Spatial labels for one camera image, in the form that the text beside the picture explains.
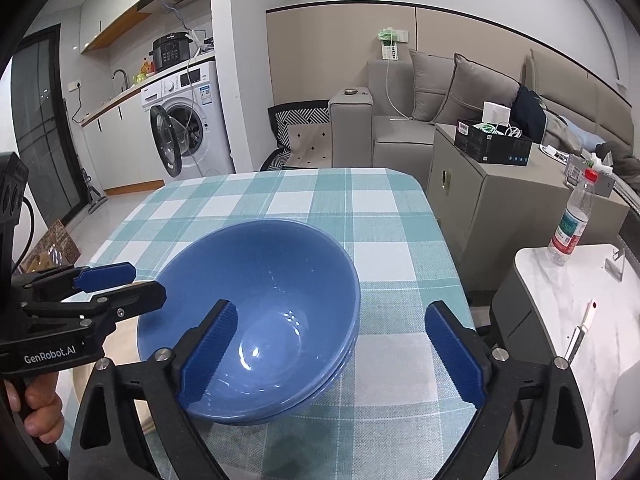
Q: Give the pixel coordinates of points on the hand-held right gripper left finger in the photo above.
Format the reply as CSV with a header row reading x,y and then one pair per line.
x,y
210,355

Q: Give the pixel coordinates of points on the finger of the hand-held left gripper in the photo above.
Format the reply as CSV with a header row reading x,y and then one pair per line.
x,y
142,295
107,275

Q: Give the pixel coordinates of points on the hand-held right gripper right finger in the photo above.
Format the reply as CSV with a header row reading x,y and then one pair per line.
x,y
457,360

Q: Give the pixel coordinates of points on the beige plate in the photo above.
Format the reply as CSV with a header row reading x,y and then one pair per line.
x,y
122,347

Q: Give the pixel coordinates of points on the person's left hand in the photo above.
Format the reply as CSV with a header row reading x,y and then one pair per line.
x,y
45,402

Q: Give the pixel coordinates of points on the cardboard box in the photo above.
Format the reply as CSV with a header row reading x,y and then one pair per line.
x,y
52,247

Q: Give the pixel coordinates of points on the stick vacuum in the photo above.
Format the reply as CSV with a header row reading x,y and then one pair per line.
x,y
95,200

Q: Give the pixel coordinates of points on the white marble table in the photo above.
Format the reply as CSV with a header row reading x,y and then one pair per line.
x,y
550,320

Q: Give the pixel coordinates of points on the white lower cabinets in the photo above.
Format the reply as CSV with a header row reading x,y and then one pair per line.
x,y
120,150

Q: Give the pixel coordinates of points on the white cabinets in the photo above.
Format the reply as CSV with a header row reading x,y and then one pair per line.
x,y
120,150
110,15

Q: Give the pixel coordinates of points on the white pen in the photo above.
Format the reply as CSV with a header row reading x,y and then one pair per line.
x,y
582,330

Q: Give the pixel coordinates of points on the black glass door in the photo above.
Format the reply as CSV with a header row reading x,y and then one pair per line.
x,y
40,135

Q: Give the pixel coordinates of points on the grey side cabinet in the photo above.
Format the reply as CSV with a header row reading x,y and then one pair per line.
x,y
475,200

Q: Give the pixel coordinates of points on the teal checkered tablecloth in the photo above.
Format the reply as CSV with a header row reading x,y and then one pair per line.
x,y
380,210

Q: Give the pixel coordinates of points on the plastic water bottle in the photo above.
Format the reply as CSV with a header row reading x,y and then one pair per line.
x,y
570,230

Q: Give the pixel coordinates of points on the white washing machine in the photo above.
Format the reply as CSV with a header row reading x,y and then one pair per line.
x,y
210,110

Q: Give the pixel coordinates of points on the kitchen faucet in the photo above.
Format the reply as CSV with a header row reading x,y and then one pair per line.
x,y
124,80

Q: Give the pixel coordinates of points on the yellow toy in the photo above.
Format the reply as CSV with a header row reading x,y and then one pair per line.
x,y
144,71

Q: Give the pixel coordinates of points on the black box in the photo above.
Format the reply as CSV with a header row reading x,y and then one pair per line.
x,y
490,147

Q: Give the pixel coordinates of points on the tissue box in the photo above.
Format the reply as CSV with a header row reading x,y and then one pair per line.
x,y
585,177

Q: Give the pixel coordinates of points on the black pressure cooker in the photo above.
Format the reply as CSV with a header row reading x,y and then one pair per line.
x,y
172,52

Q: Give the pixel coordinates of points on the small white box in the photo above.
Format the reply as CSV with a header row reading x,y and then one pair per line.
x,y
496,114

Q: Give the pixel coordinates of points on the grey clothing pile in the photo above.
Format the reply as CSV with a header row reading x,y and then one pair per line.
x,y
570,132

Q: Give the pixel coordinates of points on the grey sofa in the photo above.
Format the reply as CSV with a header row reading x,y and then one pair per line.
x,y
350,130

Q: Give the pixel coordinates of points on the white upper cabinets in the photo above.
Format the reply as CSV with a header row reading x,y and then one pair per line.
x,y
110,15

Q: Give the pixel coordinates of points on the dark navy cushion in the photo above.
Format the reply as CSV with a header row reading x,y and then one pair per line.
x,y
530,110

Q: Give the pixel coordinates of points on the grey cushion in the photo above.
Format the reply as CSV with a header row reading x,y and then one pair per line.
x,y
430,85
475,90

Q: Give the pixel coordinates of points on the green wall ornament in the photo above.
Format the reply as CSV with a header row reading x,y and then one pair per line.
x,y
392,35

